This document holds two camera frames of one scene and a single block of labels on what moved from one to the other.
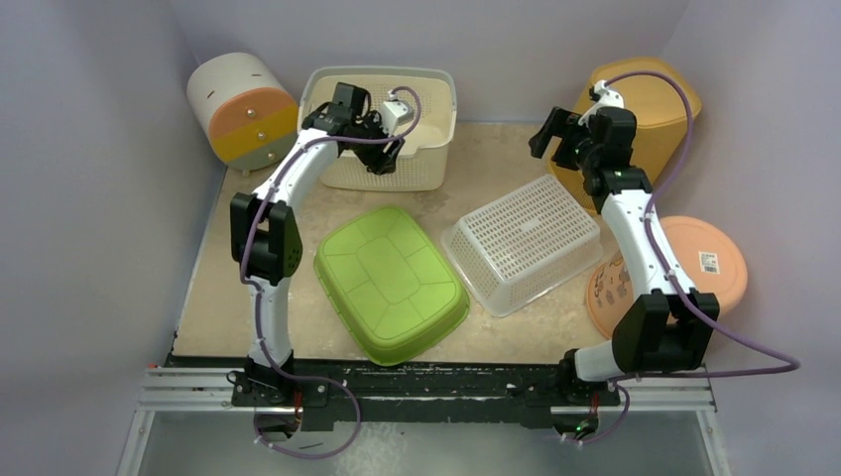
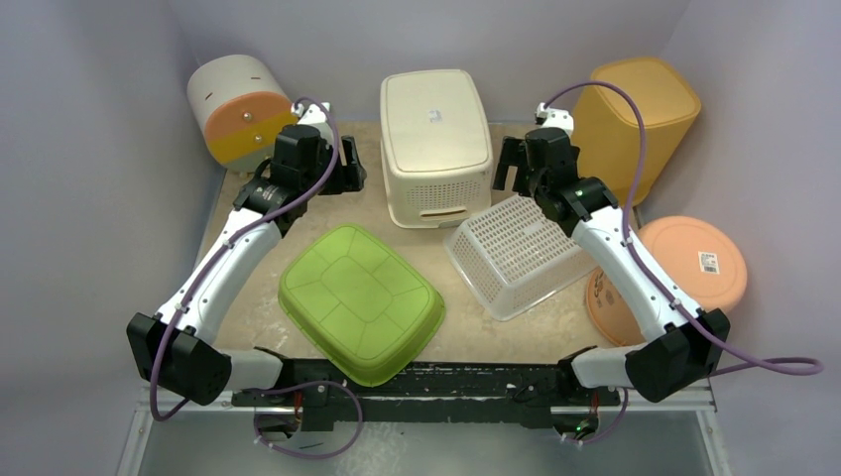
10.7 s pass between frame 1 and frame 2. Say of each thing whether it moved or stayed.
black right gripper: moved
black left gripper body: moved
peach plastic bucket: stayed
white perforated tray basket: stayed
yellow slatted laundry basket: stayed
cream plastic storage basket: moved
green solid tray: moved
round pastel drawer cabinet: stayed
